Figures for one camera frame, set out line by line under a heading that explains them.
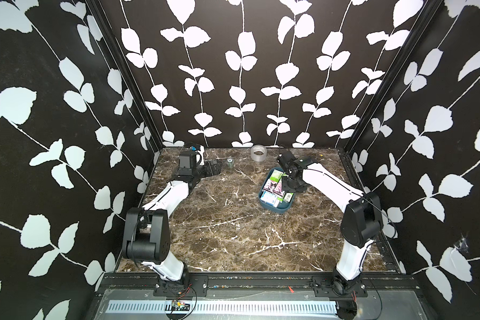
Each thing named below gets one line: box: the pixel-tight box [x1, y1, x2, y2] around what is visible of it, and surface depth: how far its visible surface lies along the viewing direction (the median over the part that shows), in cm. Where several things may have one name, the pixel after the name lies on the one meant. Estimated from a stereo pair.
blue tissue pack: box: [260, 190, 280, 208], surface depth 95 cm
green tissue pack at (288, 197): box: [282, 192, 294, 204], surface depth 96 cm
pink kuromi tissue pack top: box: [262, 178, 278, 192], surface depth 100 cm
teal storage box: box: [258, 166, 296, 214], surface depth 97 cm
